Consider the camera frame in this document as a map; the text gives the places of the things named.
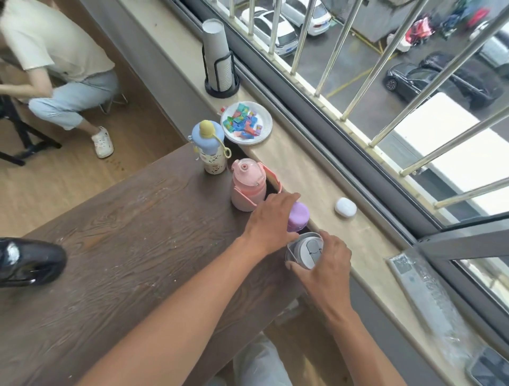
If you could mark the dark smartphone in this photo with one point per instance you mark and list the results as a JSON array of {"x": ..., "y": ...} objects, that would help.
[{"x": 491, "y": 370}]

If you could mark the person's left forearm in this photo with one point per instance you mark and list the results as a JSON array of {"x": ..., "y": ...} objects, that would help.
[{"x": 179, "y": 326}]

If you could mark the white earbuds case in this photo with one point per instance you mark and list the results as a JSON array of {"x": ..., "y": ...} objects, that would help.
[{"x": 345, "y": 207}]

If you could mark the person's right forearm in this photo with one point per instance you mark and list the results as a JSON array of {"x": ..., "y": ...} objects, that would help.
[{"x": 360, "y": 350}]

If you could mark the black cup holder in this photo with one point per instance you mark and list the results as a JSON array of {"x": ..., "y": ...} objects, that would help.
[{"x": 222, "y": 92}]

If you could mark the person's white trouser leg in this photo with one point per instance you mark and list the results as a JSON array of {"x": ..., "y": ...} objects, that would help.
[{"x": 262, "y": 364}]

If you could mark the metal window railing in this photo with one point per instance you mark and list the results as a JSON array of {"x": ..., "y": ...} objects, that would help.
[{"x": 385, "y": 59}]

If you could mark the person's right hand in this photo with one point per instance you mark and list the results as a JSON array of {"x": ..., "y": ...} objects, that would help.
[{"x": 328, "y": 274}]

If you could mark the metal stool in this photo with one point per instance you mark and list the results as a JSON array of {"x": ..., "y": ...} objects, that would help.
[{"x": 113, "y": 103}]

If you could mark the white remote in plastic bag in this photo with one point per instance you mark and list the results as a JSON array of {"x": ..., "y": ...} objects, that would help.
[{"x": 425, "y": 296}]

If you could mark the pile of colourful candy packets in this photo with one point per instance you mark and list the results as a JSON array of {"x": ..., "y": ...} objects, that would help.
[{"x": 243, "y": 121}]

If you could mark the purple lidded bottle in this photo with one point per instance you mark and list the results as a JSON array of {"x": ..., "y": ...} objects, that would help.
[{"x": 300, "y": 216}]

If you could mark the white plate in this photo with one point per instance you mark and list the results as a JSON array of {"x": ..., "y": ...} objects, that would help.
[{"x": 264, "y": 131}]

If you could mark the person's right thumb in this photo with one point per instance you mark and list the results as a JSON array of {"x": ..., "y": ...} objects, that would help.
[{"x": 298, "y": 270}]

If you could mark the grey white lidded bottle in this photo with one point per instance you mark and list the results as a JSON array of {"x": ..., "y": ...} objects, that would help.
[{"x": 307, "y": 248}]

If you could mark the grey window sash frame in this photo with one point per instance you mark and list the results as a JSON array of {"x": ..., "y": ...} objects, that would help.
[{"x": 461, "y": 246}]

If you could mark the stack of white paper cups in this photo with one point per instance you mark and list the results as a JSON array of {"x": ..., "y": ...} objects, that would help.
[{"x": 214, "y": 51}]

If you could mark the red scooter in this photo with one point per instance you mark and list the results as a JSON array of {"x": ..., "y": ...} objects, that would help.
[{"x": 419, "y": 31}]

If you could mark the silver car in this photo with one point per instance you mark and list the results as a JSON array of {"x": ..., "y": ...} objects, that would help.
[{"x": 497, "y": 47}]

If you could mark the person's left thumb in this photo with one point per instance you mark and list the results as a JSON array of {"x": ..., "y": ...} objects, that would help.
[{"x": 288, "y": 240}]

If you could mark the white flat roof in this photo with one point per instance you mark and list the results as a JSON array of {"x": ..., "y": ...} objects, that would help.
[{"x": 469, "y": 155}]

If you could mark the cream bottle with blue lid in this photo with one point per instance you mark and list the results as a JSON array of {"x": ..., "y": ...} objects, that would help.
[{"x": 210, "y": 151}]

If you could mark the black glossy bag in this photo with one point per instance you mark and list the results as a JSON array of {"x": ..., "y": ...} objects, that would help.
[{"x": 28, "y": 260}]

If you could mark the black metal stand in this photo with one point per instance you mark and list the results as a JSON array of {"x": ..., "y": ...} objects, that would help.
[{"x": 24, "y": 137}]

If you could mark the black car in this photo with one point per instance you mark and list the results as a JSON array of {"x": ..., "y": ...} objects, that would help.
[
  {"x": 405, "y": 81},
  {"x": 473, "y": 85}
]

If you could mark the white car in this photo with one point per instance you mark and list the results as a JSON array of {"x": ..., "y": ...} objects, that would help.
[
  {"x": 318, "y": 18},
  {"x": 278, "y": 34}
]

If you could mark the person's left hand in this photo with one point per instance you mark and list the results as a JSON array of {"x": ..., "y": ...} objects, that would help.
[{"x": 266, "y": 226}]

